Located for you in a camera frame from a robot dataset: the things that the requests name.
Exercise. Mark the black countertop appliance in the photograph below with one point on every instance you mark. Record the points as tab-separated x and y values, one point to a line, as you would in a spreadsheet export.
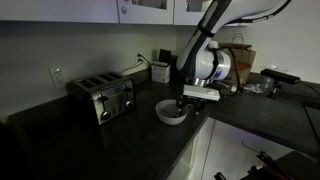
166	57

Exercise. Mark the white wall outlet with plugs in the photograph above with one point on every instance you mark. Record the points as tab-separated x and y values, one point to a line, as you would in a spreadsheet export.
139	59

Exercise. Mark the white base cabinet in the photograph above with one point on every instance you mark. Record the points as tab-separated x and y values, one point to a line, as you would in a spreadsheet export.
230	153

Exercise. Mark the crumpled clear plastic wrapper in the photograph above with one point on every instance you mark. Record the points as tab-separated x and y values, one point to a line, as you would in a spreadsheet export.
253	88

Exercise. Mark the black stereo camera bar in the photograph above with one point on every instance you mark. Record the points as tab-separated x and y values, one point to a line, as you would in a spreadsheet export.
280	76

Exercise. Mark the empty white wall outlet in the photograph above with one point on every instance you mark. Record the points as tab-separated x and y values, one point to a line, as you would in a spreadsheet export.
57	76

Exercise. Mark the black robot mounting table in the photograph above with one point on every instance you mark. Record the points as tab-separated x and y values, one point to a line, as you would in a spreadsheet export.
300	166

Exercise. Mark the silver four-slot toaster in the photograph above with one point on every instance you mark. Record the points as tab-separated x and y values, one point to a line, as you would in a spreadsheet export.
106	96

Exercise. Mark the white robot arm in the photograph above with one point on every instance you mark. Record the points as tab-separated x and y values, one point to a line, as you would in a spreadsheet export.
206	63

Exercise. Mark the small white box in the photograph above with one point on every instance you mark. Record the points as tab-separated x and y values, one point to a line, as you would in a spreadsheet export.
160	72

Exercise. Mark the wide white wall cabinet door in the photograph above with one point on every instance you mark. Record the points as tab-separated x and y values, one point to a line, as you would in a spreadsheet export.
60	10

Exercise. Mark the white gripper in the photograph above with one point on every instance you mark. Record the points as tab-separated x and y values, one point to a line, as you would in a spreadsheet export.
201	92

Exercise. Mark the white bowl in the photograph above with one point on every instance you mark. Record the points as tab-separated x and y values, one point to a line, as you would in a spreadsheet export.
168	116

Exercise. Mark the brown paper bag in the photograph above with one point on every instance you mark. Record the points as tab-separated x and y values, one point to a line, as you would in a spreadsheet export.
246	61

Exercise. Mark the small black camera stand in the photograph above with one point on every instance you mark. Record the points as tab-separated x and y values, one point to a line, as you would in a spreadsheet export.
274	90

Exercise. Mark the white glass-front cabinet door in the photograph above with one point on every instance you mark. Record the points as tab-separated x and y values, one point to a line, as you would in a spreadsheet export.
190	15
145	13

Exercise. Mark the clear glass container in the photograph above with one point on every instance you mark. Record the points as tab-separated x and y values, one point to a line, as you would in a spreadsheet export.
277	68

